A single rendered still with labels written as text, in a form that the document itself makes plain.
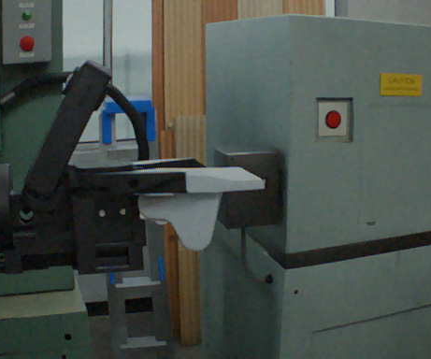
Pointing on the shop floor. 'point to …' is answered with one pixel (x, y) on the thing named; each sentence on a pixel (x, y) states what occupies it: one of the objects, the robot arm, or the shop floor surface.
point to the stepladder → (162, 342)
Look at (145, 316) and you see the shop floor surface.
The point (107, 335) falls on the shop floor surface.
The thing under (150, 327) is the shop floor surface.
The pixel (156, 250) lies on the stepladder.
